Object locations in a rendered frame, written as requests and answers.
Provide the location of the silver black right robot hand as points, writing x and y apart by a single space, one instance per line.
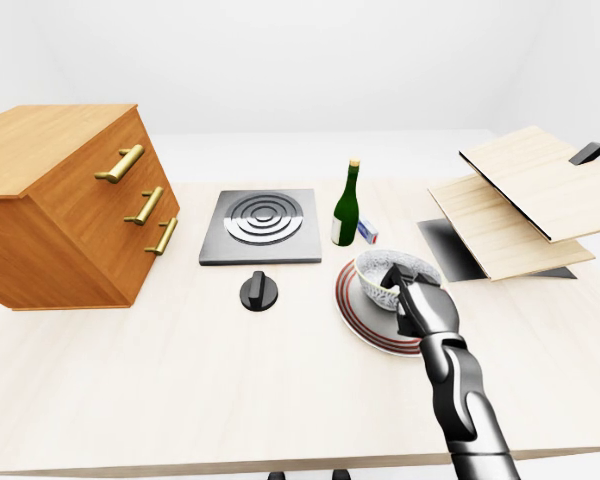
430 310

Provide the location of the patterned white bowl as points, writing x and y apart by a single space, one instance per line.
375 290

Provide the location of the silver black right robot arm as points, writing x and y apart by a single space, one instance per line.
460 395

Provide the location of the white plate with red rings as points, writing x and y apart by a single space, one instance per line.
360 320

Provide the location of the flat dark stove plate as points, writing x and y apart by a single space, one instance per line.
215 245

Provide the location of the small blue white box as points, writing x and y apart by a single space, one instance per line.
367 231

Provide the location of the green wine bottle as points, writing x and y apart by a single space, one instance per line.
346 210

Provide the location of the pale wooden two-board rack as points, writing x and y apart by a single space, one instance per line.
525 200

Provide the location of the round black stove knob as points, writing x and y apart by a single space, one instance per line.
258 292

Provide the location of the small dark shape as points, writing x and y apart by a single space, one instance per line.
276 476
340 475

